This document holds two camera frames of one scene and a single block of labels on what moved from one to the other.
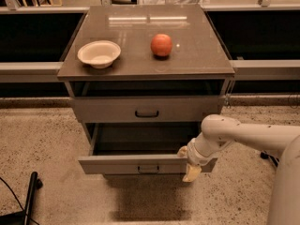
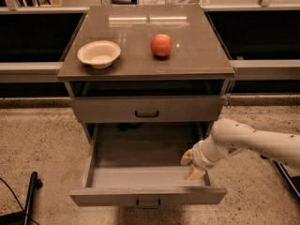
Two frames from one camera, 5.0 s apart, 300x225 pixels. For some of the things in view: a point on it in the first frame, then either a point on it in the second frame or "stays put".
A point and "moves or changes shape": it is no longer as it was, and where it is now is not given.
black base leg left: [24, 217] stays put
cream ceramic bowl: [99, 53] stays put
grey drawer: [140, 148] moves or changes shape
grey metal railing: [25, 72] stays put
